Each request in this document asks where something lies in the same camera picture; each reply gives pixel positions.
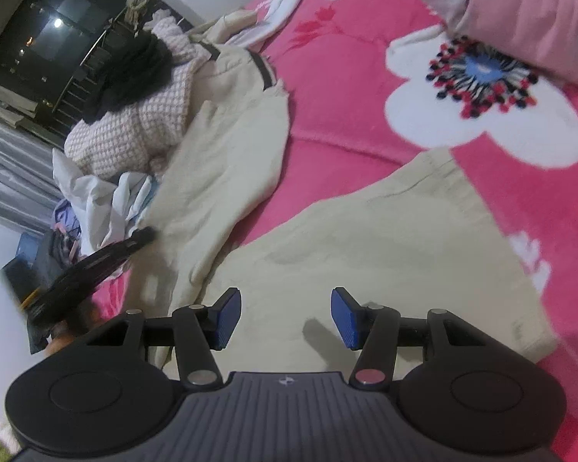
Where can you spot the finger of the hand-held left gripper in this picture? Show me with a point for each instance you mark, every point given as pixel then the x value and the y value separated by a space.
pixel 125 248

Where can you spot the white crumpled cloth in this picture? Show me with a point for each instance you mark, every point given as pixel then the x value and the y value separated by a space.
pixel 101 202

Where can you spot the grey curtain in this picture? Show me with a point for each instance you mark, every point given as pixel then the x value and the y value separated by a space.
pixel 14 173

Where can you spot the beige pants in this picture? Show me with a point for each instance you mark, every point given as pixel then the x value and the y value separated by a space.
pixel 366 260

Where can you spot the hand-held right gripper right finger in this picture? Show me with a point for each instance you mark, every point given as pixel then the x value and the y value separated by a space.
pixel 344 318

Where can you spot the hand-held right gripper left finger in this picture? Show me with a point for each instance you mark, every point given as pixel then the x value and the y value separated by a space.
pixel 229 318

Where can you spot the pink white checkered knit garment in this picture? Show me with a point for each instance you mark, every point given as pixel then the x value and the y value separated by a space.
pixel 139 115

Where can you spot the pink floral blanket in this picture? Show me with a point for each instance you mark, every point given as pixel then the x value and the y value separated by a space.
pixel 347 106

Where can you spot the dark window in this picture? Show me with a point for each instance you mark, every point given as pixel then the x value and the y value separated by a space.
pixel 53 33

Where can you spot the cream garment with dark trim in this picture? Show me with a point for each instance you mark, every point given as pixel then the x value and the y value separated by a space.
pixel 231 67

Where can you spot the dark clothes pile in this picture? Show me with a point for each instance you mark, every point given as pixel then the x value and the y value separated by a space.
pixel 53 250

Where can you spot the blue box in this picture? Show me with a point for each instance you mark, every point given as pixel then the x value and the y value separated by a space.
pixel 26 250

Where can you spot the black garment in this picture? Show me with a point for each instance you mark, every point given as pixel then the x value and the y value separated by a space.
pixel 125 77

